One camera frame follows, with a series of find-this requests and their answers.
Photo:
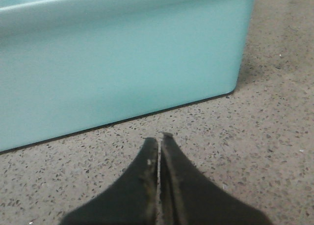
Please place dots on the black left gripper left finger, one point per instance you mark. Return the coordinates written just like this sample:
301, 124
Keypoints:
130, 200

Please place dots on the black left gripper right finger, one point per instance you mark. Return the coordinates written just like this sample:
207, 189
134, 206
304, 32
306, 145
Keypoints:
189, 198

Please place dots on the light blue storage box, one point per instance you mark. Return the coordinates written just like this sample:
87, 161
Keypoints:
71, 65

